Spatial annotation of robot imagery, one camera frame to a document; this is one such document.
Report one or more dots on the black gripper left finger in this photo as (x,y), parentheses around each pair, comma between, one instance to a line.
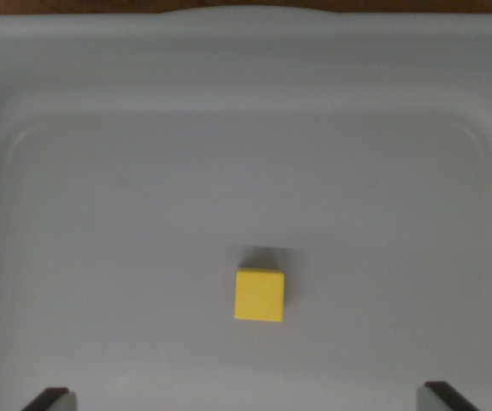
(51,400)

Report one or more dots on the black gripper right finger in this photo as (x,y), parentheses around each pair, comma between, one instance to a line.
(440,399)

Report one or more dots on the yellow wooden cube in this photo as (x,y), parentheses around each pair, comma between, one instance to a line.
(259,295)

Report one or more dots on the white plastic tray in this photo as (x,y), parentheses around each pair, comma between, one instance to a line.
(245,150)

